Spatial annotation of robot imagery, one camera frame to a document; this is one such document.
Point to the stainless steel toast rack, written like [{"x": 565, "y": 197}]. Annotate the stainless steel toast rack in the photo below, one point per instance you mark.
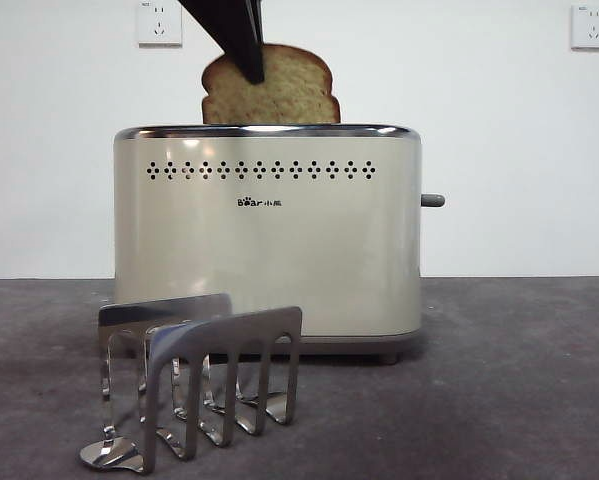
[{"x": 279, "y": 322}]

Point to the cream toaster with chrome top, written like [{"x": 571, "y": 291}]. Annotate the cream toaster with chrome top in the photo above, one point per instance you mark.
[{"x": 279, "y": 260}]

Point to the toasted bread slice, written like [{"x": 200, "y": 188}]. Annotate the toasted bread slice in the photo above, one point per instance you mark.
[{"x": 289, "y": 90}]

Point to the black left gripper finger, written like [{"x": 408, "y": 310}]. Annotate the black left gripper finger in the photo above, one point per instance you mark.
[{"x": 234, "y": 30}]

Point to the grey toaster lever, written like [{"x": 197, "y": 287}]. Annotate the grey toaster lever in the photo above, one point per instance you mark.
[{"x": 433, "y": 201}]

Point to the white wall socket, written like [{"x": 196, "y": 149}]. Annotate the white wall socket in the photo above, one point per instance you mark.
[
  {"x": 160, "y": 24},
  {"x": 592, "y": 27}
]

